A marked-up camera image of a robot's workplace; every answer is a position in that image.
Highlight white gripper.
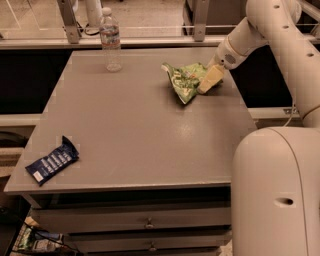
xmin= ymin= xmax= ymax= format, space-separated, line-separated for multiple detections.
xmin=197 ymin=37 xmax=246 ymax=94

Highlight green jalapeno chip bag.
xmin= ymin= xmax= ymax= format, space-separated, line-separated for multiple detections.
xmin=161 ymin=63 xmax=211 ymax=104

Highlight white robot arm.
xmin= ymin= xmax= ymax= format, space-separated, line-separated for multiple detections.
xmin=210 ymin=0 xmax=320 ymax=256

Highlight blue rxbar blueberry wrapper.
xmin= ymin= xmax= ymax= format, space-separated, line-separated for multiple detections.
xmin=25 ymin=136 xmax=79 ymax=186

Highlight clear plastic water bottle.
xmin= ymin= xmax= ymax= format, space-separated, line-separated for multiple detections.
xmin=99 ymin=7 xmax=122 ymax=72

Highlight grey drawer cabinet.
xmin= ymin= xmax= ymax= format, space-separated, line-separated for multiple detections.
xmin=5 ymin=48 xmax=255 ymax=256

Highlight lower grey drawer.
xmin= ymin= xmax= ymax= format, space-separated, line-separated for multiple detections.
xmin=65 ymin=229 xmax=231 ymax=253

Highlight grey drawer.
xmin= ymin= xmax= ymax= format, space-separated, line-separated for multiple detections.
xmin=65 ymin=229 xmax=231 ymax=253
xmin=31 ymin=203 xmax=231 ymax=234

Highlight upper grey drawer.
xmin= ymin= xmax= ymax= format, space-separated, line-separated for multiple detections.
xmin=31 ymin=203 xmax=231 ymax=234

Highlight clutter items on floor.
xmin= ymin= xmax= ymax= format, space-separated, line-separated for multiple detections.
xmin=12 ymin=219 xmax=74 ymax=255

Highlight white cable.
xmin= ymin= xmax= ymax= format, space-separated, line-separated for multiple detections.
xmin=282 ymin=101 xmax=298 ymax=128

